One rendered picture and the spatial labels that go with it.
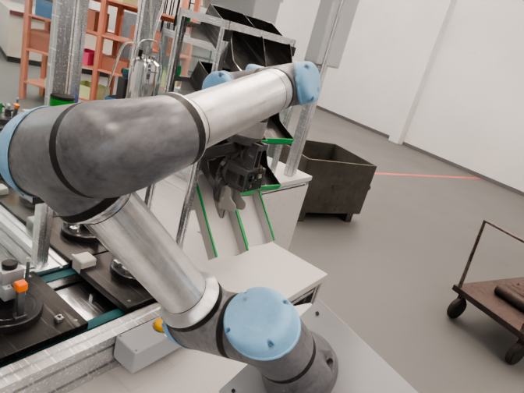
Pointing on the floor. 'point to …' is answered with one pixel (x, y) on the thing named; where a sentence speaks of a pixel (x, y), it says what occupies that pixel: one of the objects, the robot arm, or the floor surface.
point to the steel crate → (332, 179)
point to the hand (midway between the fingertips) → (220, 211)
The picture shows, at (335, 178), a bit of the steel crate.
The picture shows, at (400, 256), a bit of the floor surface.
